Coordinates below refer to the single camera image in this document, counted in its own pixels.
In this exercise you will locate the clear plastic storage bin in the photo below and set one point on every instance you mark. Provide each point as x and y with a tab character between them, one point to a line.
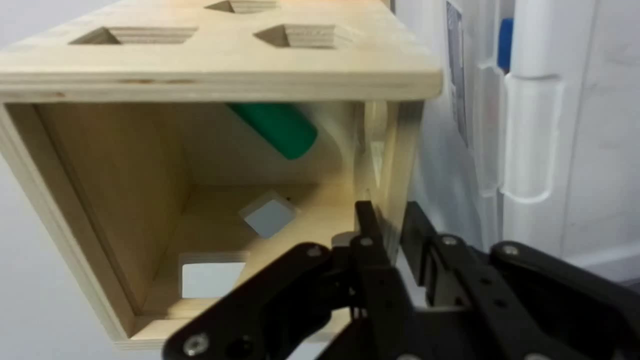
525	125

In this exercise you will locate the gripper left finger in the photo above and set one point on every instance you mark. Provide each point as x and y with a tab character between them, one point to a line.
280	295

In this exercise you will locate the wooden shape sorter cube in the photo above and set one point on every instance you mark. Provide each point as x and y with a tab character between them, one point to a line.
150	150

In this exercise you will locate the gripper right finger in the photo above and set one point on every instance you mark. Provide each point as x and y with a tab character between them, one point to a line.
505	300

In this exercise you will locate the green cylinder block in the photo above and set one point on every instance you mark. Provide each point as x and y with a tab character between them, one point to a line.
280	129

